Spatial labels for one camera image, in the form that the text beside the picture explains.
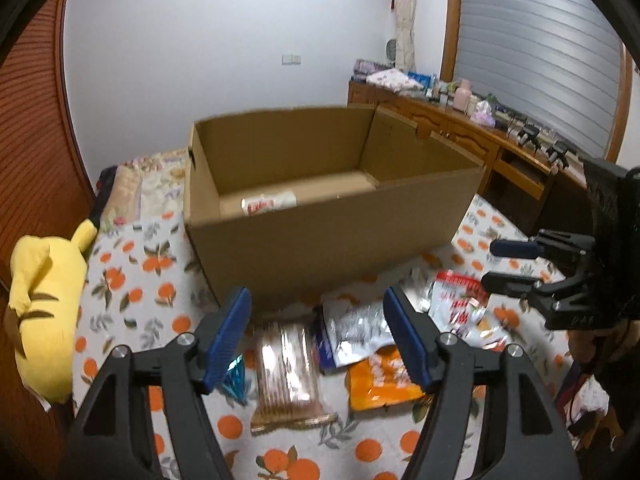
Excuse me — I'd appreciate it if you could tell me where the folded floral cloth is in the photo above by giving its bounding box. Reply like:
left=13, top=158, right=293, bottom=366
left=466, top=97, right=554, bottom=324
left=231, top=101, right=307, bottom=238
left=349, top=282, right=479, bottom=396
left=366, top=68, right=423, bottom=93

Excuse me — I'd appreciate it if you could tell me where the floral patchwork quilt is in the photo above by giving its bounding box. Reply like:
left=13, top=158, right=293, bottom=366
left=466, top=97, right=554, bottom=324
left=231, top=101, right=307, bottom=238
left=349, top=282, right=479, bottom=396
left=97, top=149, right=191, bottom=233

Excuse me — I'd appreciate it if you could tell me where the teal snack packet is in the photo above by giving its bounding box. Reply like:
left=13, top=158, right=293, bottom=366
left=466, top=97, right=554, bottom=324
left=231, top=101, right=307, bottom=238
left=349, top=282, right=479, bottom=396
left=220, top=355, right=248, bottom=406

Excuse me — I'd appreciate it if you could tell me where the white printed cloth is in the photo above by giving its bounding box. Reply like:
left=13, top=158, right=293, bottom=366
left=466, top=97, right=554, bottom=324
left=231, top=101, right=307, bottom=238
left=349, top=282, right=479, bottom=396
left=555, top=375, right=626, bottom=441

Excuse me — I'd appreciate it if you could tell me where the brown cardboard box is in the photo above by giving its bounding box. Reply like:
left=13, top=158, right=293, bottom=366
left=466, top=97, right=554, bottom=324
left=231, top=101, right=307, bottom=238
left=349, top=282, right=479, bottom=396
left=184, top=104, right=486, bottom=313

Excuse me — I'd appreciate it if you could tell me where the wooden louvered door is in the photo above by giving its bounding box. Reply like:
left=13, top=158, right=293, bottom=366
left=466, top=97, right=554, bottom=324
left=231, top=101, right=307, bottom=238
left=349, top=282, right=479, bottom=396
left=0, top=0, right=96, bottom=311

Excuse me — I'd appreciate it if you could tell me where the brown wafer packet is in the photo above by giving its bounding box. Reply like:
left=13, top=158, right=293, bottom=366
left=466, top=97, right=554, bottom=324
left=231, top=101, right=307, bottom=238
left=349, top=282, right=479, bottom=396
left=250, top=321, right=338, bottom=433

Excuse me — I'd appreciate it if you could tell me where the orange fruit print blanket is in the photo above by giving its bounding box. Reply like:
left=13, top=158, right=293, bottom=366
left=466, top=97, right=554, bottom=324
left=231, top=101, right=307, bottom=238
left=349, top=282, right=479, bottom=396
left=72, top=195, right=576, bottom=480

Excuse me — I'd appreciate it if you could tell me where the wooden cabinet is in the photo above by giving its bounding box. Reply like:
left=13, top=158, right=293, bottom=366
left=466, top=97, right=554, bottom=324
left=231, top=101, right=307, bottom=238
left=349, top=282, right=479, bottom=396
left=347, top=82, right=591, bottom=241

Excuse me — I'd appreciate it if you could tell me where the grey window blind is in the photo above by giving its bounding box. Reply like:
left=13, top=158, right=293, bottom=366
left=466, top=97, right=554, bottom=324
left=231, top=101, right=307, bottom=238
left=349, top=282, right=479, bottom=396
left=452, top=0, right=626, bottom=158

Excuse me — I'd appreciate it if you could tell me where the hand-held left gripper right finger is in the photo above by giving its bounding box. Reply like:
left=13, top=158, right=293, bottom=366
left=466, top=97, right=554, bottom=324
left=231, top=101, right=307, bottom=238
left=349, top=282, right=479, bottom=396
left=382, top=285, right=583, bottom=480

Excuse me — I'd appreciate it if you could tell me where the orange snack packet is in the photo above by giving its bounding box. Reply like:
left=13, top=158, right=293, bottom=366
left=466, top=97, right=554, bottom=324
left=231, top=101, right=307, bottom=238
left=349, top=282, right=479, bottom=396
left=347, top=345, right=436, bottom=411

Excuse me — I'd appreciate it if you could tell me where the pink bottle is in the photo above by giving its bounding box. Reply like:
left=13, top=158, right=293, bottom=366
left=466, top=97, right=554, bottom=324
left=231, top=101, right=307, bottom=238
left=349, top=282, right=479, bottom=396
left=453, top=79, right=473, bottom=111

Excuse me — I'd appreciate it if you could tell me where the silver snack packet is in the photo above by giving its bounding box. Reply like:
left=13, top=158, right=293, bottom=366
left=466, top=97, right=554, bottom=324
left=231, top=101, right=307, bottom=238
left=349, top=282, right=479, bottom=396
left=320, top=292, right=398, bottom=370

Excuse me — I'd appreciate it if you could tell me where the blue packet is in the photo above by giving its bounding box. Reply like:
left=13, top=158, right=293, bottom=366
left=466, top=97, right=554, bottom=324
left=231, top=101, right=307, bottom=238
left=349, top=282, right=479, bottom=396
left=407, top=71, right=438, bottom=92

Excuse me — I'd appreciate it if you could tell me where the yellow plush toy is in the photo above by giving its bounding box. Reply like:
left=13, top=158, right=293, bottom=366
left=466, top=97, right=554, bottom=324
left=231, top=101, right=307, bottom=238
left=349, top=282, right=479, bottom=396
left=5, top=220, right=98, bottom=405

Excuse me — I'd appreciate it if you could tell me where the beige curtain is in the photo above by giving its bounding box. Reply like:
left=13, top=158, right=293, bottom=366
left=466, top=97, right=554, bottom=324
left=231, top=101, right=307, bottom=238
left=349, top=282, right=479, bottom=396
left=390, top=0, right=418, bottom=73

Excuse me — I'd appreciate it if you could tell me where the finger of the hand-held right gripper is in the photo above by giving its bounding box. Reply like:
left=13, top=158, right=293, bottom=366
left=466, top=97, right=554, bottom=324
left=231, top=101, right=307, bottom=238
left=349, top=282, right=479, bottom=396
left=490, top=229, right=598, bottom=273
left=481, top=270, right=608, bottom=331

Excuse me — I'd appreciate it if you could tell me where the red and white snack packet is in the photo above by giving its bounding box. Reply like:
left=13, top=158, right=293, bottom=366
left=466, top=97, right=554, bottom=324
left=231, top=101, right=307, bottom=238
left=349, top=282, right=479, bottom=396
left=430, top=270, right=493, bottom=348

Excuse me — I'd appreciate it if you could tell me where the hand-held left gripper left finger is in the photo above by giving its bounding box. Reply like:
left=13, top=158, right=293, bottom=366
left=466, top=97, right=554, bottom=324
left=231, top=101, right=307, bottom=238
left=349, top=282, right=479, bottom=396
left=57, top=287, right=253, bottom=480

